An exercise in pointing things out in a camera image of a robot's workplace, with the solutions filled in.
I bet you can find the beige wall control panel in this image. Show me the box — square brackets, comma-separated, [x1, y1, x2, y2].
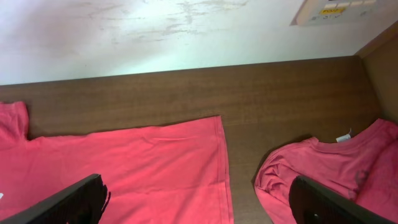
[291, 0, 379, 26]

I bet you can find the red garment at right edge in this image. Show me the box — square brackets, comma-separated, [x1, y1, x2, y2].
[254, 119, 397, 224]

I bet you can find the red printed soccer t-shirt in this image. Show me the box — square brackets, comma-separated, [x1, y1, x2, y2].
[1, 102, 234, 223]

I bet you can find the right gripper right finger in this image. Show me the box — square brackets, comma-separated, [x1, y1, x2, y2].
[289, 175, 394, 224]

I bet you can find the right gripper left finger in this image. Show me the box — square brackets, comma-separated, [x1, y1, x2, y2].
[1, 174, 111, 224]

